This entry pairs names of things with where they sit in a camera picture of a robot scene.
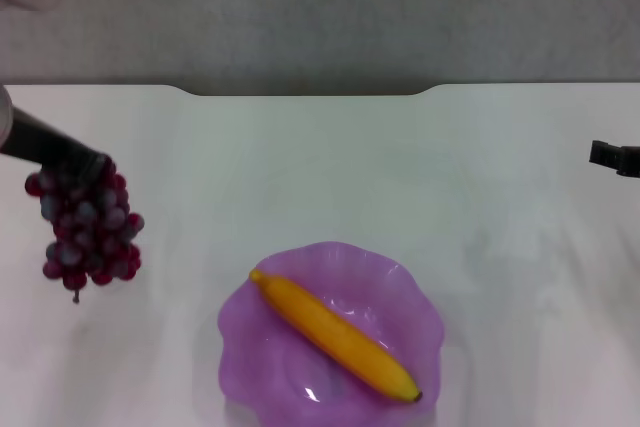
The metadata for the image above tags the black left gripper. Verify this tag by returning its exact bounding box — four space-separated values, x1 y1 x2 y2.
0 105 113 186

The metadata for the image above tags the yellow banana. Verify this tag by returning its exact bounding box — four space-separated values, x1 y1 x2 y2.
248 269 424 404

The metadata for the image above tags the purple translucent wavy plate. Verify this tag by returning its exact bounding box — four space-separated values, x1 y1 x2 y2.
216 240 446 427

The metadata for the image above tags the dark red grape bunch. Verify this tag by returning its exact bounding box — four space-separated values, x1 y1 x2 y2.
24 159 146 305

